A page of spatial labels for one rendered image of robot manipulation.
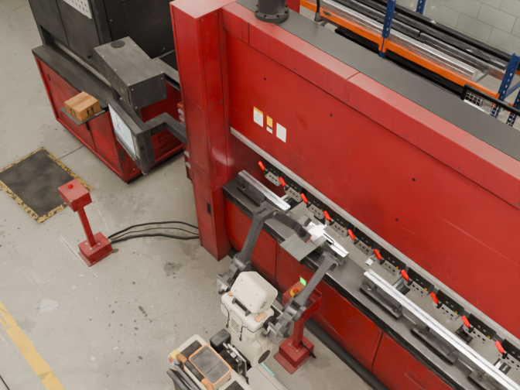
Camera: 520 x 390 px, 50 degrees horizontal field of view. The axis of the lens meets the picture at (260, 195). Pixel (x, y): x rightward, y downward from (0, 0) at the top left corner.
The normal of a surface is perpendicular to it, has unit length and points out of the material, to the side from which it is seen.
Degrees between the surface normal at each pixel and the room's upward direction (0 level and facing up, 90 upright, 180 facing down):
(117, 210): 0
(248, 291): 48
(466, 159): 90
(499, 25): 90
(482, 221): 90
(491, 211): 90
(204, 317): 0
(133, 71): 0
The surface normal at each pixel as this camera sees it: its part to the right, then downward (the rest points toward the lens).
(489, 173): -0.74, 0.50
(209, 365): 0.00, -0.68
